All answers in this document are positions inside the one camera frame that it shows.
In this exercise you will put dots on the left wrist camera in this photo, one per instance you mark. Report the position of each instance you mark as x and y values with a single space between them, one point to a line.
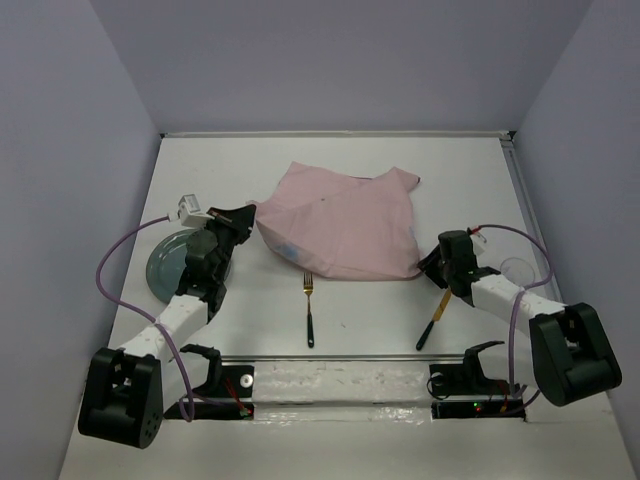
190 214

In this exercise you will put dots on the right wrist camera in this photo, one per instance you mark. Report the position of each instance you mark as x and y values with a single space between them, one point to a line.
478 239

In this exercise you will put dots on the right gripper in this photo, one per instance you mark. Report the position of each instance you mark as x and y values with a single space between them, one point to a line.
429 263

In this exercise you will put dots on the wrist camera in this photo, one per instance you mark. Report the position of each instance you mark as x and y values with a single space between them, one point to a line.
478 239
190 214

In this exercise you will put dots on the pink cloth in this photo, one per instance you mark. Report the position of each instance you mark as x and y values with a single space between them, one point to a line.
343 227

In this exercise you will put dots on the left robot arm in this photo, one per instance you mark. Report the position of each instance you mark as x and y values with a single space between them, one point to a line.
129 388

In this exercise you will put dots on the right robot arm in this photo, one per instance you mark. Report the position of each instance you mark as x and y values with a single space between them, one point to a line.
561 351

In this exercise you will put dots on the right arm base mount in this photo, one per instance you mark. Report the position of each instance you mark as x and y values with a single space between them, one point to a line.
462 390

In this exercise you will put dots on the gold fork green handle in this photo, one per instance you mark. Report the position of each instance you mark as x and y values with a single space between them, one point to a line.
308 289

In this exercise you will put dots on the clear drinking glass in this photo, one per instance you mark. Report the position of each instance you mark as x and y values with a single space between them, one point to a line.
518 271

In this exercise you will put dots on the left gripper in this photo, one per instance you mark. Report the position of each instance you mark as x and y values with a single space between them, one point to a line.
237 221

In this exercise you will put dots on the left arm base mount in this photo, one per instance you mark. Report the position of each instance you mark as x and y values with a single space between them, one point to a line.
221 391

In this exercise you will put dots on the teal plate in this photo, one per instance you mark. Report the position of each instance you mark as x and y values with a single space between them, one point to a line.
165 267

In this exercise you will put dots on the gold knife green handle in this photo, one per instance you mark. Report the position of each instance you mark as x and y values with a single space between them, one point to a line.
435 318

